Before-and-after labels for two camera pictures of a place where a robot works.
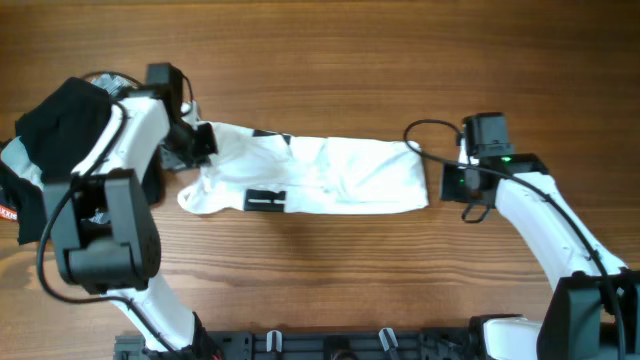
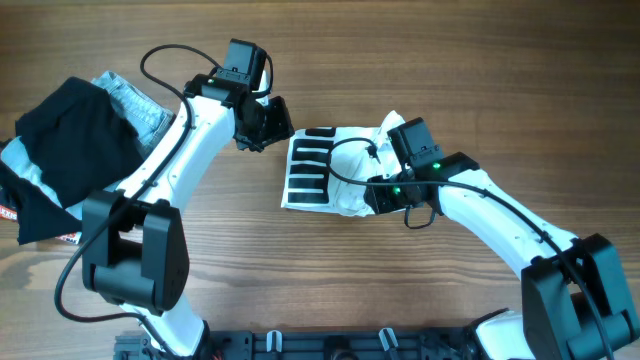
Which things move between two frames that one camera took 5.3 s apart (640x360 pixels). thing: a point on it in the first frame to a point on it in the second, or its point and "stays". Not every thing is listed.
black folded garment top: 63,127 stays
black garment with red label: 22,201 stays
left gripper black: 208,136 to 283,127
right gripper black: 448,190 to 382,204
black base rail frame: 404,344 stays
